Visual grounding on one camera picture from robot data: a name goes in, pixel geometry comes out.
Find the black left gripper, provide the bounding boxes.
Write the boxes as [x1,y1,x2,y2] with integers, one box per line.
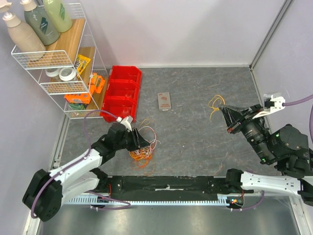
[114,127,150,151]

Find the orange white wire bundle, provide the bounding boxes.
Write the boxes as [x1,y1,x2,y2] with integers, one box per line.
[129,118,161,176]

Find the yellow orange wire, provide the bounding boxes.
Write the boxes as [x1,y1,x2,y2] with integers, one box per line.
[207,94,226,120]

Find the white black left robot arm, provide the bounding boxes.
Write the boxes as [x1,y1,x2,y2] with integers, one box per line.
[22,123,150,222]

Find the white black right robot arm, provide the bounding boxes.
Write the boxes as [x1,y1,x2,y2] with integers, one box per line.
[219,104,313,206]

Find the red plastic bin near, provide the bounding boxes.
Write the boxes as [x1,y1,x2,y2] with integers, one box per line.
[102,95,137,122]

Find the red plastic bin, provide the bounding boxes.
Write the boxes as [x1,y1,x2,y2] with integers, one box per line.
[110,66,142,84]
[105,79,140,99]
[102,95,137,122]

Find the red plastic bin middle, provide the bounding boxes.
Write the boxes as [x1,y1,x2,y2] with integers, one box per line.
[105,79,140,99]

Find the orange snack box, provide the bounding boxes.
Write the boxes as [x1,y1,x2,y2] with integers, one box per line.
[64,93,91,104]

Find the red plastic bin far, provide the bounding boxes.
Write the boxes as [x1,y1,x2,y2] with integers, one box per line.
[110,66,142,84]

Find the orange green small boxes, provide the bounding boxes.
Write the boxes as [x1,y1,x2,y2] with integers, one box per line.
[89,72,106,94]

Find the green packet bottom shelf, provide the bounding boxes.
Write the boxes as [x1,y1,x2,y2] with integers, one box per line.
[67,103,88,111]

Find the yellow candy bag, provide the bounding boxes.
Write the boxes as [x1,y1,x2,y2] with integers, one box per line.
[74,54,91,75]

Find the white tape roll right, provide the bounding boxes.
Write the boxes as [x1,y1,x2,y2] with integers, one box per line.
[59,67,76,82]

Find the white tape roll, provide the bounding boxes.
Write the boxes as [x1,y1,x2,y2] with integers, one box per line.
[45,68,60,78]
[59,67,76,82]

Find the white tape roll left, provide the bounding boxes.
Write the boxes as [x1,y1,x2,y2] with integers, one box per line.
[45,68,60,78]

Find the beige pump bottle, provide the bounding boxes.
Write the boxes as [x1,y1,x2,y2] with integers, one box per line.
[0,0,45,61]

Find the light green bottle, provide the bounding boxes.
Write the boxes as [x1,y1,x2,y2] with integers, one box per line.
[43,0,72,33]

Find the grey green pump bottle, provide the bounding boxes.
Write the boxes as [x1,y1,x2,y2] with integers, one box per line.
[20,0,60,46]

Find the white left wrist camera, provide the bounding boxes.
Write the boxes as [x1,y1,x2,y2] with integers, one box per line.
[116,116,133,131]

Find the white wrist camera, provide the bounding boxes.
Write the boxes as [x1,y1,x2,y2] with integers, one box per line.
[116,116,133,131]
[253,93,286,119]

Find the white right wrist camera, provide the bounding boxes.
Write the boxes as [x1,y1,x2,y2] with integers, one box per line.
[253,93,286,119]

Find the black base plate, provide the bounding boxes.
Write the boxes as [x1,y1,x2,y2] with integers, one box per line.
[92,175,243,201]

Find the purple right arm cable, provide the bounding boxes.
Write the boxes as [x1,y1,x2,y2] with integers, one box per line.
[229,94,313,212]

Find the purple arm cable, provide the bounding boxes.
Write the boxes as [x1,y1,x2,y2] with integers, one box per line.
[31,109,132,218]
[229,94,313,212]

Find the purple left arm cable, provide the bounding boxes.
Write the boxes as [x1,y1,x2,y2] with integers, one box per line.
[31,109,132,218]

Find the light blue cable duct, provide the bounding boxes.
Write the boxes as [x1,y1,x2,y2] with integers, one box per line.
[65,193,243,206]

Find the white wire shelf rack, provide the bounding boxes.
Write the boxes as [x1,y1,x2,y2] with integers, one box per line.
[11,3,109,119]

